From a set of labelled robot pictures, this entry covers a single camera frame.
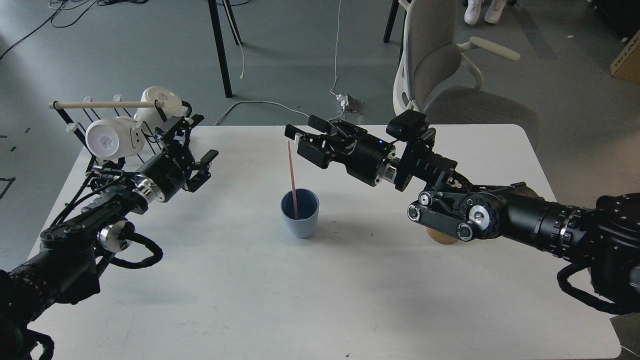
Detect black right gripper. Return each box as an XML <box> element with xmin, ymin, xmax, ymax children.
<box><xmin>285</xmin><ymin>115</ymin><xmax>395</xmax><ymax>187</ymax></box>

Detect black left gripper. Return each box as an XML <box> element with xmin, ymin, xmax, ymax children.
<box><xmin>134</xmin><ymin>114</ymin><xmax>219</xmax><ymax>204</ymax></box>

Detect light blue cup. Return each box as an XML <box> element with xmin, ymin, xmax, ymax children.
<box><xmin>280</xmin><ymin>188</ymin><xmax>320</xmax><ymax>239</ymax></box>

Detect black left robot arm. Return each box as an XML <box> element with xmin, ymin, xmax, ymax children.
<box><xmin>1</xmin><ymin>114</ymin><xmax>218</xmax><ymax>360</ymax></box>

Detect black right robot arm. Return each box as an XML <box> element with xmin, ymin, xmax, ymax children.
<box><xmin>285</xmin><ymin>110</ymin><xmax>640</xmax><ymax>315</ymax></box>

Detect white mug rear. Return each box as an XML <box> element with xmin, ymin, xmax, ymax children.
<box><xmin>134</xmin><ymin>86</ymin><xmax>184</xmax><ymax>132</ymax></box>

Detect white mug on rack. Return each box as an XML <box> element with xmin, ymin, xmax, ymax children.
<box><xmin>85</xmin><ymin>116</ymin><xmax>146</xmax><ymax>160</ymax></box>

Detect grey office chair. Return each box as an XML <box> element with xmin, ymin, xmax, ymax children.
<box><xmin>392</xmin><ymin>0</ymin><xmax>540</xmax><ymax>148</ymax></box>

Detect black table leg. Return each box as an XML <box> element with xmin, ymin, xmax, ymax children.
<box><xmin>206</xmin><ymin>0</ymin><xmax>242</xmax><ymax>98</ymax></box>

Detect bamboo cylinder holder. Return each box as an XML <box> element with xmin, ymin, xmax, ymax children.
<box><xmin>426</xmin><ymin>182</ymin><xmax>538</xmax><ymax>245</ymax></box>

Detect white shoes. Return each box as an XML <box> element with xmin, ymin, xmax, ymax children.
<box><xmin>463</xmin><ymin>0</ymin><xmax>509</xmax><ymax>25</ymax></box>

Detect cardboard box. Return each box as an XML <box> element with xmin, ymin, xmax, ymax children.
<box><xmin>609</xmin><ymin>41</ymin><xmax>640</xmax><ymax>84</ymax></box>

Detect white cable on floor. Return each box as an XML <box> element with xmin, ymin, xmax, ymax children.
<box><xmin>214</xmin><ymin>0</ymin><xmax>347</xmax><ymax>127</ymax></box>

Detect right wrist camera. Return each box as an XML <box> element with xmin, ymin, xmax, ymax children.
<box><xmin>386</xmin><ymin>109</ymin><xmax>436</xmax><ymax>144</ymax></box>

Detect black wire cup rack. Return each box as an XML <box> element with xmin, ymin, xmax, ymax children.
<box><xmin>48</xmin><ymin>98</ymin><xmax>206</xmax><ymax>173</ymax></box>

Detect black floor cables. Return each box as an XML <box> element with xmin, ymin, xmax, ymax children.
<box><xmin>0</xmin><ymin>0</ymin><xmax>151</xmax><ymax>60</ymax></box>

